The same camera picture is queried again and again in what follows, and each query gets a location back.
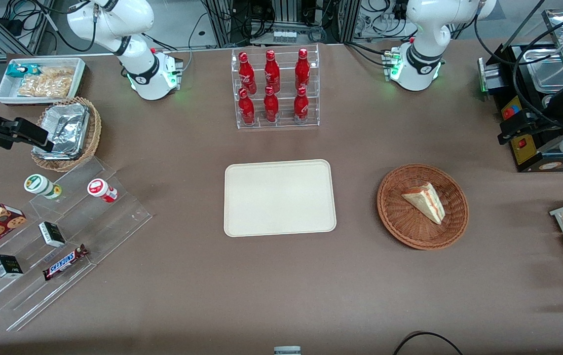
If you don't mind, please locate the clear acrylic stepped display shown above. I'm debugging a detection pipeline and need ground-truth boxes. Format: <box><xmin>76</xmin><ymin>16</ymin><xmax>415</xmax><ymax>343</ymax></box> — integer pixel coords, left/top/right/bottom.
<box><xmin>0</xmin><ymin>156</ymin><xmax>153</xmax><ymax>332</ymax></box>

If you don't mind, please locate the clear acrylic bottle rack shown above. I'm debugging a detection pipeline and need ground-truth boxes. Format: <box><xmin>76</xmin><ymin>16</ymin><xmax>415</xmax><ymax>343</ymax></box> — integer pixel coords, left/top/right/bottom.
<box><xmin>230</xmin><ymin>44</ymin><xmax>321</xmax><ymax>130</ymax></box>

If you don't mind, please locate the clear bag of beige snacks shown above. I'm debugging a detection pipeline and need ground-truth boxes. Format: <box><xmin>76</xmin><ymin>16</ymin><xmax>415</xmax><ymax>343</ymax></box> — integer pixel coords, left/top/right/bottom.
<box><xmin>17</xmin><ymin>75</ymin><xmax>73</xmax><ymax>99</ymax></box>
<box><xmin>35</xmin><ymin>66</ymin><xmax>75</xmax><ymax>83</ymax></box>

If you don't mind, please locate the red cola bottle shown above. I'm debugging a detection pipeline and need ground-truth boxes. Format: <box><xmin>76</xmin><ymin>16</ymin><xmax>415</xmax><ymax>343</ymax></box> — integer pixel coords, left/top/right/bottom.
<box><xmin>293</xmin><ymin>87</ymin><xmax>310</xmax><ymax>122</ymax></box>
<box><xmin>263</xmin><ymin>50</ymin><xmax>281</xmax><ymax>94</ymax></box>
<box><xmin>263</xmin><ymin>86</ymin><xmax>280</xmax><ymax>123</ymax></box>
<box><xmin>238</xmin><ymin>52</ymin><xmax>258</xmax><ymax>95</ymax></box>
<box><xmin>238</xmin><ymin>88</ymin><xmax>256</xmax><ymax>125</ymax></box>
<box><xmin>294</xmin><ymin>48</ymin><xmax>311</xmax><ymax>91</ymax></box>

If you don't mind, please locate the triangular sandwich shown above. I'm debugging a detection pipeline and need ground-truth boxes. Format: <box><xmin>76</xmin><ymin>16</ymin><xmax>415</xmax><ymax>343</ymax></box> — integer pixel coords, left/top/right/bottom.
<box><xmin>401</xmin><ymin>182</ymin><xmax>446</xmax><ymax>226</ymax></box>

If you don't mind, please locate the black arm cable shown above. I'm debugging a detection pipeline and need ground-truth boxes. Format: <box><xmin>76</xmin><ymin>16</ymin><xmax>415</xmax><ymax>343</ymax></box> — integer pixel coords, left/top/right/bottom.
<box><xmin>473</xmin><ymin>0</ymin><xmax>563</xmax><ymax>130</ymax></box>
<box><xmin>29</xmin><ymin>0</ymin><xmax>98</xmax><ymax>53</ymax></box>

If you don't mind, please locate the black food warmer machine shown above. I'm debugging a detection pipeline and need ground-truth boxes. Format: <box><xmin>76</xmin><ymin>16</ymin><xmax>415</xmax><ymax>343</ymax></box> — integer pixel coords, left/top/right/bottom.
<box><xmin>478</xmin><ymin>41</ymin><xmax>563</xmax><ymax>174</ymax></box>

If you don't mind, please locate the white power strip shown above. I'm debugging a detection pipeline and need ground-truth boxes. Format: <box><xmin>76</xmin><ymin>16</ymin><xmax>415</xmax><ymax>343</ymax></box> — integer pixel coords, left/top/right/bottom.
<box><xmin>271</xmin><ymin>29</ymin><xmax>298</xmax><ymax>44</ymax></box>

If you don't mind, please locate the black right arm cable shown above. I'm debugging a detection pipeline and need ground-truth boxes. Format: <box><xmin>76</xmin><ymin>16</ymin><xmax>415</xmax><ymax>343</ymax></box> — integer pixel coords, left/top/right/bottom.
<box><xmin>29</xmin><ymin>0</ymin><xmax>98</xmax><ymax>53</ymax></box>

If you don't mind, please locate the black looped floor cable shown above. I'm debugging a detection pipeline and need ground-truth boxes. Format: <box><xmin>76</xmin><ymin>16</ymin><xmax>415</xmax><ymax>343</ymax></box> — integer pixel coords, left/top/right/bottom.
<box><xmin>392</xmin><ymin>331</ymin><xmax>465</xmax><ymax>355</ymax></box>

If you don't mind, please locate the red lidded yoghurt cup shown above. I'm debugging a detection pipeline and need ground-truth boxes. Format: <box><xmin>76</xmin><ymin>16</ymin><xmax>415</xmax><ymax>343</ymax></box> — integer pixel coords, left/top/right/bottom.
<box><xmin>87</xmin><ymin>178</ymin><xmax>119</xmax><ymax>204</ymax></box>

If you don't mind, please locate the small light wicker basket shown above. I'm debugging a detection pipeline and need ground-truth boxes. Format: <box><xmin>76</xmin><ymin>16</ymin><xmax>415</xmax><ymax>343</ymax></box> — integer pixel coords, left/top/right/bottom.
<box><xmin>30</xmin><ymin>96</ymin><xmax>102</xmax><ymax>173</ymax></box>

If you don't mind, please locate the beige plastic tray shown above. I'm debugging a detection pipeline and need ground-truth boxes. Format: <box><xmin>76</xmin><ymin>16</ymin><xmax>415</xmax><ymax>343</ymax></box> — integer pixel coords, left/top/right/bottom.
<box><xmin>223</xmin><ymin>159</ymin><xmax>338</xmax><ymax>238</ymax></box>

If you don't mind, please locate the large brown wicker basket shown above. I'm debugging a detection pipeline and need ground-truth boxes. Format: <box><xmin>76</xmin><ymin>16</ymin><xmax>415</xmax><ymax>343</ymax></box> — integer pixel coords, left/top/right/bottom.
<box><xmin>376</xmin><ymin>163</ymin><xmax>470</xmax><ymax>251</ymax></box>

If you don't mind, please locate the white rectangular snack bin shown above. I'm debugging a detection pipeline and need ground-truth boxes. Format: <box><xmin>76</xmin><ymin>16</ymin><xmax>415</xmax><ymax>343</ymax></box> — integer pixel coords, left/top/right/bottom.
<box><xmin>0</xmin><ymin>57</ymin><xmax>87</xmax><ymax>106</ymax></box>

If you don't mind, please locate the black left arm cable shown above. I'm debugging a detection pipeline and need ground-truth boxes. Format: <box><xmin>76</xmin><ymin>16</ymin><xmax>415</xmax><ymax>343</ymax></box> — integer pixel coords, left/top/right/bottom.
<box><xmin>473</xmin><ymin>0</ymin><xmax>563</xmax><ymax>130</ymax></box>

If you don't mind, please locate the green lidded yoghurt cup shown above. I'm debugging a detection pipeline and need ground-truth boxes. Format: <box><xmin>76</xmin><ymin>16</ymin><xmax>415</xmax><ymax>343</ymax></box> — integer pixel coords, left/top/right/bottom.
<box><xmin>24</xmin><ymin>174</ymin><xmax>63</xmax><ymax>200</ymax></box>

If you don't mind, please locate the small black carton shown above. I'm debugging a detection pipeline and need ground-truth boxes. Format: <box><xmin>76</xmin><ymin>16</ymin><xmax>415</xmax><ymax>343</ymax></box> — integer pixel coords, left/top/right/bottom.
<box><xmin>38</xmin><ymin>221</ymin><xmax>67</xmax><ymax>248</ymax></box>
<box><xmin>0</xmin><ymin>254</ymin><xmax>24</xmax><ymax>279</ymax></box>

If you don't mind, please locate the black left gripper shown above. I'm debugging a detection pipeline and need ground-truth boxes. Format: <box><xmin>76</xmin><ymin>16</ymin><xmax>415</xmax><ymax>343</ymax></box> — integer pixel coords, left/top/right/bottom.
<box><xmin>497</xmin><ymin>109</ymin><xmax>563</xmax><ymax>145</ymax></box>

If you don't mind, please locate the Snickers chocolate bar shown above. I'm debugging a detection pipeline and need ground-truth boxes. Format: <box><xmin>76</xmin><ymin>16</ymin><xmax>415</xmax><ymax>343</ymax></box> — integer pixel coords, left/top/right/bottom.
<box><xmin>42</xmin><ymin>244</ymin><xmax>89</xmax><ymax>282</ymax></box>

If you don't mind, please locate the silver foil container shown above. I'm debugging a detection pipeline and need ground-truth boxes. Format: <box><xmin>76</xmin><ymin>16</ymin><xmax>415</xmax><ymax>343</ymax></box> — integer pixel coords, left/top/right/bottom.
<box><xmin>32</xmin><ymin>103</ymin><xmax>91</xmax><ymax>160</ymax></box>

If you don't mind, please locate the teal snack packet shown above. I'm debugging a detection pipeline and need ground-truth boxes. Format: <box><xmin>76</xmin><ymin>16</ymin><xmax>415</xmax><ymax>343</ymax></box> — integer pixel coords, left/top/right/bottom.
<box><xmin>5</xmin><ymin>63</ymin><xmax>43</xmax><ymax>79</ymax></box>

